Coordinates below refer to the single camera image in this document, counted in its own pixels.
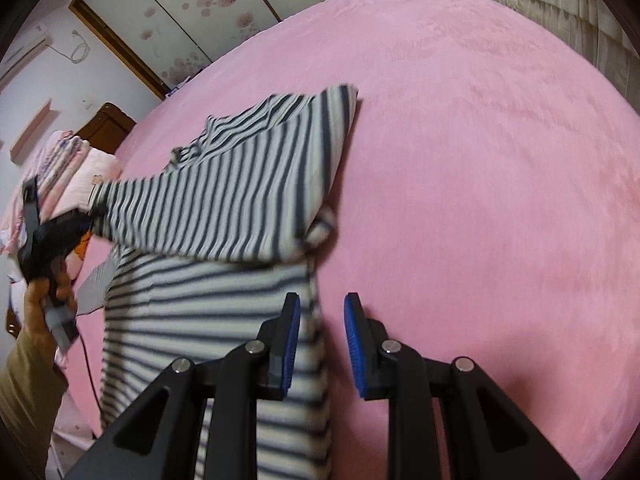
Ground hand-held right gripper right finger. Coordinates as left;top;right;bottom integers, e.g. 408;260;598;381
343;292;581;480

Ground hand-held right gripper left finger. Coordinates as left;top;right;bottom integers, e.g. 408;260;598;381
65;292;302;480

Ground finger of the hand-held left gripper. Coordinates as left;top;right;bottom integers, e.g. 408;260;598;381
51;203;109;242

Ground striped long-sleeve shirt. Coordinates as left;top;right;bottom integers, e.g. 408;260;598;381
75;83;361;480

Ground person's left hand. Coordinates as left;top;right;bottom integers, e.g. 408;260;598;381
21;255;79;353

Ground pink cartoon pillow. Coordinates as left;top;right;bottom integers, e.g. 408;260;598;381
50;150;124;281

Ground folded pastel quilts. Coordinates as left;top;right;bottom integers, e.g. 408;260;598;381
0;130;92;256

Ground wooden headboard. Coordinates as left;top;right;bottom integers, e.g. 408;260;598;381
75;102;137;154

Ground blue white packet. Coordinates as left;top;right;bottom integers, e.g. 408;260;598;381
164;77;194;99

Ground white air conditioner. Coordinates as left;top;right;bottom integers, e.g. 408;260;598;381
0;22;53;92

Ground pink bed blanket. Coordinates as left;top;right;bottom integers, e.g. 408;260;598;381
50;0;640;480

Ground floral sliding-door wardrobe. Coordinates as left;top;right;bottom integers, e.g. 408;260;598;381
69;0;376;101

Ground cream cloth-covered furniture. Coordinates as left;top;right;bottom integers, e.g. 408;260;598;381
445;0;640;111

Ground pink wall shelf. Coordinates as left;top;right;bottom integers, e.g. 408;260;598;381
10;99;54;163

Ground white air conditioner cable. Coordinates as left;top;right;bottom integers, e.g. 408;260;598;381
47;29;91;65

